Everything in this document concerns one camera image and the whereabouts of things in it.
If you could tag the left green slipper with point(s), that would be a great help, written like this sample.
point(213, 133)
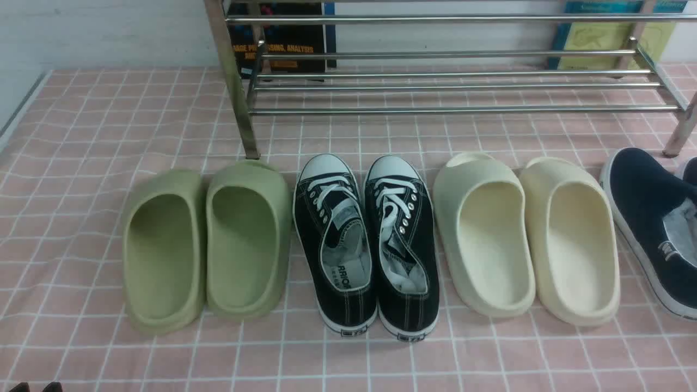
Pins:
point(164, 251)

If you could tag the navy slip-on shoe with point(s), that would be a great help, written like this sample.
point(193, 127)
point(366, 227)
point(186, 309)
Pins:
point(656, 213)
point(687, 171)

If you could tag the right black canvas sneaker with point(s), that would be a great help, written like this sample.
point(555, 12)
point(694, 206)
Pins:
point(399, 217)

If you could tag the black canvas sneaker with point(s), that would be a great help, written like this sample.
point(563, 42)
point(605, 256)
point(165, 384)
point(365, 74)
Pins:
point(399, 217)
point(329, 221)

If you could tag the pink checkered tablecloth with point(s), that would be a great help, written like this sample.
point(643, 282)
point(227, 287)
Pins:
point(89, 135)

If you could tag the metal shoe rack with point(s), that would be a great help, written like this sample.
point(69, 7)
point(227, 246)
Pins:
point(636, 70)

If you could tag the teal yellow book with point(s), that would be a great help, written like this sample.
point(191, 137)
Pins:
point(590, 36)

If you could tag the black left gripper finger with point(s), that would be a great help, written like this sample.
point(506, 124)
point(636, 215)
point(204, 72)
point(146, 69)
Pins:
point(53, 387)
point(22, 387)

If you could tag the left black canvas sneaker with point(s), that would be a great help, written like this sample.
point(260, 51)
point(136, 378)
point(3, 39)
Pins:
point(329, 221)

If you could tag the right green slipper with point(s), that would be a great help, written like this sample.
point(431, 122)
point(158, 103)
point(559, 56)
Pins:
point(248, 220)

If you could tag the cream slipper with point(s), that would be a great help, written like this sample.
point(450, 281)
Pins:
point(572, 241)
point(479, 205)

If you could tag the right cream slipper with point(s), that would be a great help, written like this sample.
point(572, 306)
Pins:
point(572, 241)

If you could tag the black book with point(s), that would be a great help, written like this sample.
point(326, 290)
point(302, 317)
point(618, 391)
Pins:
point(306, 39)

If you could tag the left cream slipper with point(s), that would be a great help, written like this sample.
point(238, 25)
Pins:
point(479, 205)

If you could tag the green slipper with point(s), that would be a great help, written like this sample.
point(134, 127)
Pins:
point(164, 251)
point(248, 220)

